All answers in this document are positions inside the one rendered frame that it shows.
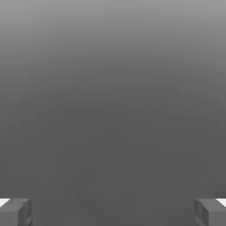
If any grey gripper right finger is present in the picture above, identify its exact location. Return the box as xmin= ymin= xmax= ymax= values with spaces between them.
xmin=193 ymin=198 xmax=226 ymax=226

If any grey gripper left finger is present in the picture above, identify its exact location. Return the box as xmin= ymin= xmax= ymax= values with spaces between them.
xmin=0 ymin=198 xmax=34 ymax=226

